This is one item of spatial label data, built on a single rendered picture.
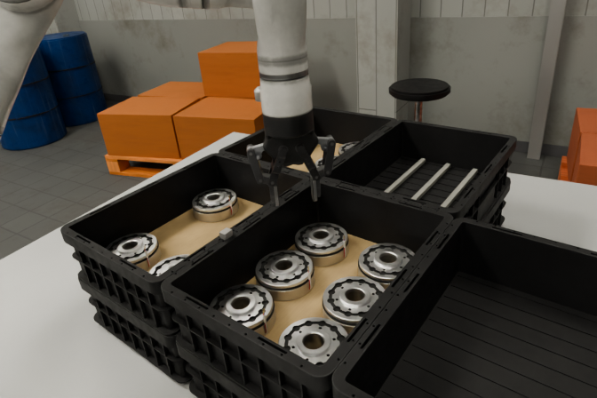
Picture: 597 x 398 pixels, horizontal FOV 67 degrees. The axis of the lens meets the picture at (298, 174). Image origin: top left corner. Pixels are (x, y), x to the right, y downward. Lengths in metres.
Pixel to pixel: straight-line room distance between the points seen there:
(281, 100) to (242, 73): 2.59
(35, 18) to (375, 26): 2.71
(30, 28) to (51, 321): 0.64
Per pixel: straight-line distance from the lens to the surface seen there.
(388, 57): 3.22
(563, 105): 3.36
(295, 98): 0.63
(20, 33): 0.68
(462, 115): 3.46
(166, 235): 1.01
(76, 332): 1.06
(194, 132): 3.03
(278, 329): 0.73
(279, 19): 0.60
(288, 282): 0.77
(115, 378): 0.93
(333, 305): 0.72
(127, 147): 3.41
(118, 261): 0.79
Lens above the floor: 1.34
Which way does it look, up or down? 26 degrees down
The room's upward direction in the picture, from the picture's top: 5 degrees counter-clockwise
